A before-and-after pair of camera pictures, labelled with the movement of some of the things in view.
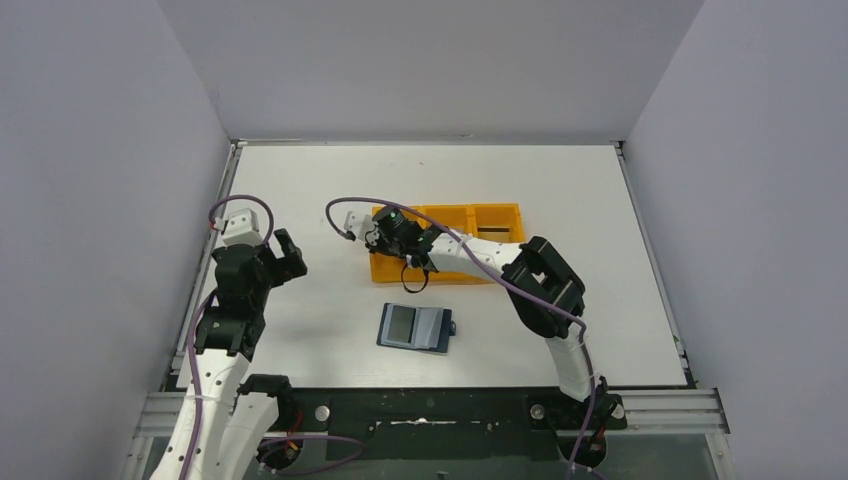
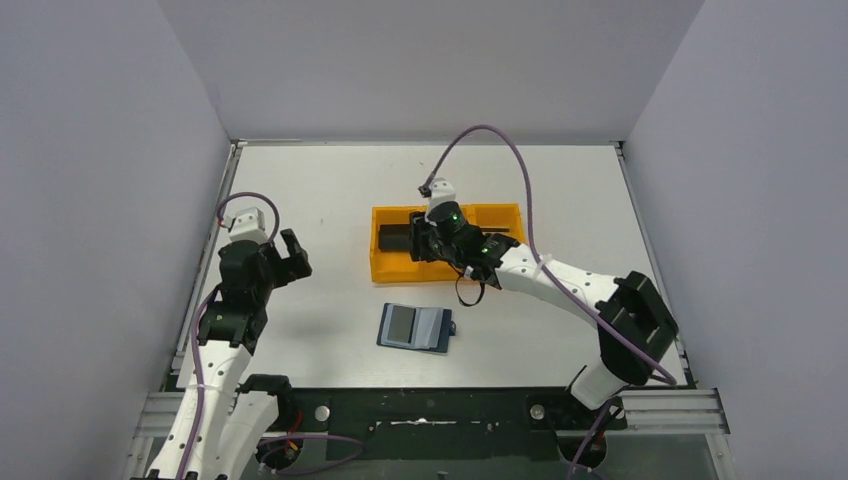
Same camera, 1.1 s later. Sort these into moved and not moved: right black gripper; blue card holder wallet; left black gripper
Moved: right black gripper
Not moved: blue card holder wallet; left black gripper
